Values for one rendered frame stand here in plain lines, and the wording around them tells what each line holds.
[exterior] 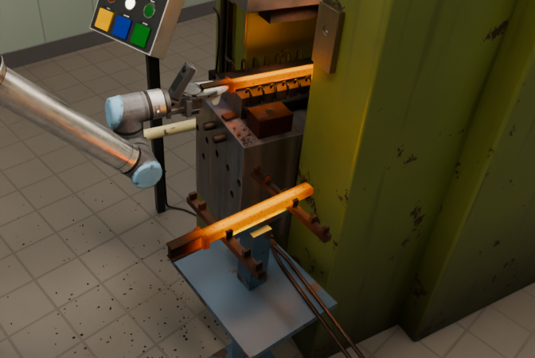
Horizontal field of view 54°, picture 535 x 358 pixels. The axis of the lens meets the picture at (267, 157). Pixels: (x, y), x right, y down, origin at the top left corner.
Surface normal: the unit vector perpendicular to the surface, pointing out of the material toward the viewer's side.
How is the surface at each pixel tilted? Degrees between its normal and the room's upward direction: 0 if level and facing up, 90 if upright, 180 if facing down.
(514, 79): 90
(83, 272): 0
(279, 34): 90
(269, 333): 0
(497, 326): 0
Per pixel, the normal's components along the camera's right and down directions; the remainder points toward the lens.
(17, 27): 0.70, 0.47
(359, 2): -0.87, 0.23
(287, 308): 0.07, -0.80
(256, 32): 0.47, 0.55
